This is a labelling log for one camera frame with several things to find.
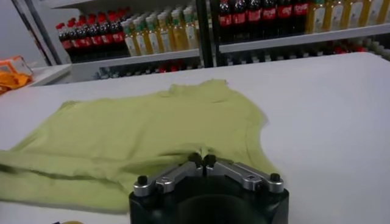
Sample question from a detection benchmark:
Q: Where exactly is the light green t-shirt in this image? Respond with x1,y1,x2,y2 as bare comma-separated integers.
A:
0,78,280,214

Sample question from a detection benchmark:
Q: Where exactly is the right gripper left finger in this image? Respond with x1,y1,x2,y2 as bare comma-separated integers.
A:
133,152,204,198

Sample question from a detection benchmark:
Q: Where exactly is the white side table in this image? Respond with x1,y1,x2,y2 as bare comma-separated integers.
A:
29,63,73,88

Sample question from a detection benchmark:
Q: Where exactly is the glass display cabinet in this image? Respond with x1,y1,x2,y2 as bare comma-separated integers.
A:
210,0,390,68
12,0,214,82

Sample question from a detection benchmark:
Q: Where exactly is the orange and white box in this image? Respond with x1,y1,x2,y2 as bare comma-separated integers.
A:
0,55,34,77

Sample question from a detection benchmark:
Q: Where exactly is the orange crumpled cloth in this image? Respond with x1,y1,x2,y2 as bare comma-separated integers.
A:
0,71,33,95

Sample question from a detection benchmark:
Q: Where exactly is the yellow tea bottle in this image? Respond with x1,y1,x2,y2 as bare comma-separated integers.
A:
377,0,390,25
306,0,327,34
341,0,362,30
145,15,162,54
157,12,175,53
170,9,189,52
324,0,345,32
133,17,150,56
182,5,201,51
359,0,380,27
121,20,138,57

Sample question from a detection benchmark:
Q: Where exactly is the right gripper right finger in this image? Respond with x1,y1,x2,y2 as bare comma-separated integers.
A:
203,153,285,194

